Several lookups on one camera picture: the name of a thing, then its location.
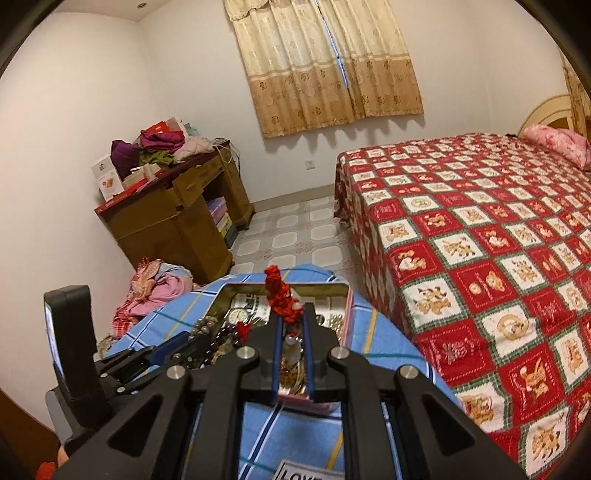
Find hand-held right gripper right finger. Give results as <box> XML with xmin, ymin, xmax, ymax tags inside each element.
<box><xmin>302</xmin><ymin>305</ymin><xmax>529</xmax><ymax>480</ymax></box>

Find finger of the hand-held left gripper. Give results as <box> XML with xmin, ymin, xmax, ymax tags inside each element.
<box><xmin>98</xmin><ymin>364</ymin><xmax>186</xmax><ymax>394</ymax></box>
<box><xmin>95</xmin><ymin>342</ymin><xmax>195</xmax><ymax>371</ymax></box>

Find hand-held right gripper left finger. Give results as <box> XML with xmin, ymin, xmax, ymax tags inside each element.
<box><xmin>53</xmin><ymin>314</ymin><xmax>284</xmax><ymax>480</ymax></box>

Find pink tin box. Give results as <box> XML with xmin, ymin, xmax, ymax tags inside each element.
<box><xmin>191</xmin><ymin>281</ymin><xmax>354</xmax><ymax>416</ymax></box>

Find dark bead bracelet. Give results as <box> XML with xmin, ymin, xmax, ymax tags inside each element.
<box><xmin>202</xmin><ymin>322</ymin><xmax>242</xmax><ymax>367</ymax></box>

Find red knot charm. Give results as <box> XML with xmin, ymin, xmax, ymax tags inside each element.
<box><xmin>263</xmin><ymin>265</ymin><xmax>305</xmax><ymax>324</ymax></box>

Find brown gold ornament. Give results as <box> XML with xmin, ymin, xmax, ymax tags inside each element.
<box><xmin>279</xmin><ymin>344</ymin><xmax>308</xmax><ymax>396</ymax></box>

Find printed paper liner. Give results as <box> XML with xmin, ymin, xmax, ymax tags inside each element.
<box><xmin>230</xmin><ymin>295</ymin><xmax>346</xmax><ymax>334</ymax></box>

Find pile of clothes on floor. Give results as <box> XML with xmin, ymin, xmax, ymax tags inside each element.
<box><xmin>111</xmin><ymin>257</ymin><xmax>195</xmax><ymax>337</ymax></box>

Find blue plaid cloth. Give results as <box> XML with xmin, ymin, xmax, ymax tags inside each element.
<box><xmin>99</xmin><ymin>265</ymin><xmax>462</xmax><ymax>480</ymax></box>

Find white printed label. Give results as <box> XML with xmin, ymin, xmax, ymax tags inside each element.
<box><xmin>281</xmin><ymin>457</ymin><xmax>346</xmax><ymax>480</ymax></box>

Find orange plush toy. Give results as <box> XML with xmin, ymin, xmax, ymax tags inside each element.
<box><xmin>36</xmin><ymin>447</ymin><xmax>70</xmax><ymax>480</ymax></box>

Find brown wooden desk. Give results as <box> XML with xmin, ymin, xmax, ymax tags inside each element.
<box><xmin>95</xmin><ymin>148</ymin><xmax>256</xmax><ymax>284</ymax></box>

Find stack of flat boxes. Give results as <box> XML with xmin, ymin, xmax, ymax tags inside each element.
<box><xmin>205</xmin><ymin>198</ymin><xmax>234</xmax><ymax>245</ymax></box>

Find flat red box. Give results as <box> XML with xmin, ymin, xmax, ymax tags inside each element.
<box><xmin>95</xmin><ymin>178</ymin><xmax>155</xmax><ymax>215</ymax></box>

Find white cardboard box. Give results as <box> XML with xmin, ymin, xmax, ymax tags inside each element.
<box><xmin>91</xmin><ymin>157</ymin><xmax>124</xmax><ymax>201</ymax></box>

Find bed with red quilt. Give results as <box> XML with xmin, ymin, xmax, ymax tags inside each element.
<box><xmin>333</xmin><ymin>133</ymin><xmax>591</xmax><ymax>478</ymax></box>

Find pile of clothes on desk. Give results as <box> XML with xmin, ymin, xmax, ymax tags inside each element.
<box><xmin>111</xmin><ymin>128</ymin><xmax>218</xmax><ymax>178</ymax></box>

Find wide beige patterned curtain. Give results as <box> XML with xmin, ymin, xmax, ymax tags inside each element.
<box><xmin>223</xmin><ymin>0</ymin><xmax>424</xmax><ymax>139</ymax></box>

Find pink pillow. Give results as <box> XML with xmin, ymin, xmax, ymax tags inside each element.
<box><xmin>522</xmin><ymin>124</ymin><xmax>591</xmax><ymax>172</ymax></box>

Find cream wooden headboard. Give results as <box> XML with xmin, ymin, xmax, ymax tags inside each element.
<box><xmin>519</xmin><ymin>95</ymin><xmax>575</xmax><ymax>137</ymax></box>

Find narrow beige patterned curtain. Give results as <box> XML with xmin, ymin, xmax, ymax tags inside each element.
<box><xmin>558</xmin><ymin>46</ymin><xmax>591</xmax><ymax>134</ymax></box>

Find white cable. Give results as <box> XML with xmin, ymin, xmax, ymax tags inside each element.
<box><xmin>219</xmin><ymin>137</ymin><xmax>243</xmax><ymax>164</ymax></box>

